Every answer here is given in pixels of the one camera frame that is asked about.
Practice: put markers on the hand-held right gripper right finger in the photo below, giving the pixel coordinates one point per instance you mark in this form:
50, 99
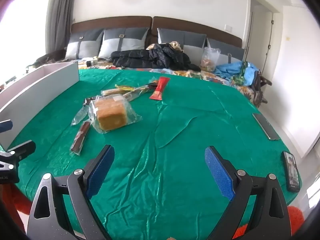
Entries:
220, 172

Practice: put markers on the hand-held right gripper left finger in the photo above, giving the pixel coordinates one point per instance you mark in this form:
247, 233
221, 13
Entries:
100, 172

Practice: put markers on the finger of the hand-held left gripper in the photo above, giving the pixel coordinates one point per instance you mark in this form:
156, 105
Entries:
6, 126
23, 148

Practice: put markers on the dark red sausage packet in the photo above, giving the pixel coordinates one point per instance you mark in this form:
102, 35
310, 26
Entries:
81, 136

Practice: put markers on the bagged bread loaf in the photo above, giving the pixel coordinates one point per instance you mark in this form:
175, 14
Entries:
112, 115

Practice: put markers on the small white snack packet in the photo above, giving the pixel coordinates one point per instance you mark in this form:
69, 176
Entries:
79, 116

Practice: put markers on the white storage box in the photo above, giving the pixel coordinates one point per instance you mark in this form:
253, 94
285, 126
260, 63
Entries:
50, 82

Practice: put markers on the yellow label snack packet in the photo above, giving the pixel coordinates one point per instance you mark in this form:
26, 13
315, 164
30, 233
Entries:
115, 91

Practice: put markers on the long clear sausage packet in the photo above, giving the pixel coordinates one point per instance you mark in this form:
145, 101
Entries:
136, 92

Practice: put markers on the red stick snack packet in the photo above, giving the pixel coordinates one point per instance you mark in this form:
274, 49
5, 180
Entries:
160, 88

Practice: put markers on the green satin cloth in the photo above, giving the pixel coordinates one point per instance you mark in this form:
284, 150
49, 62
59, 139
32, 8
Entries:
175, 130

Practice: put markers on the silver phone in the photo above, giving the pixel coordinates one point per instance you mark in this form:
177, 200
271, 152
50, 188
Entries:
266, 126

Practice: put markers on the black phone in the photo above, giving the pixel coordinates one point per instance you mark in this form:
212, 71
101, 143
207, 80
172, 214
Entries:
291, 171

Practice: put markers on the dark brown cloth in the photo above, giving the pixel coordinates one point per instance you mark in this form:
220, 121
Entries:
50, 56

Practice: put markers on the orange fuzzy cloth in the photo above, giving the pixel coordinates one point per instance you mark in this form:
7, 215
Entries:
295, 222

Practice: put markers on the brown handbag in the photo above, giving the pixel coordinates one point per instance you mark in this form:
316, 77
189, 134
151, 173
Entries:
261, 87

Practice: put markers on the blue clothing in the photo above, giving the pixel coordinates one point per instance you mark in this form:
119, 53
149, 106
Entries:
230, 71

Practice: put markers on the dark snack packet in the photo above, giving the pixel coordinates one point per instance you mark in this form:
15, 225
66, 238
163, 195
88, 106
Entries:
151, 83

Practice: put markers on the white power strip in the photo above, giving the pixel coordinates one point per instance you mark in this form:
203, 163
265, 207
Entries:
91, 63

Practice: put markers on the grey two-tone cushion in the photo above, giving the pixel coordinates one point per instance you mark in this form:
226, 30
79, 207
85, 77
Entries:
227, 52
82, 45
120, 42
185, 38

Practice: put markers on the clear plastic bag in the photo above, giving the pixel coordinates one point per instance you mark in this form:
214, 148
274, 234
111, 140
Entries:
210, 58

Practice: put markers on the grey curtain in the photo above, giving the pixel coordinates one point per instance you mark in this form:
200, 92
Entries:
58, 15

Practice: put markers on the black puffer jacket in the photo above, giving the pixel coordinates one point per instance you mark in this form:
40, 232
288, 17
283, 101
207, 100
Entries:
152, 57

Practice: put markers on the beige plastic bag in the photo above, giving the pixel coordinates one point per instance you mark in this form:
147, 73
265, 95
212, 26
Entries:
175, 45

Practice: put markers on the white door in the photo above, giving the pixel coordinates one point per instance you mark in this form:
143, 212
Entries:
260, 30

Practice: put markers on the brown wooden headboard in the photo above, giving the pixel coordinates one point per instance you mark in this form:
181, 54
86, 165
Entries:
175, 23

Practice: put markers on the white wall switch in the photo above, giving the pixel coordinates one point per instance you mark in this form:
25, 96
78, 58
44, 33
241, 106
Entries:
228, 28

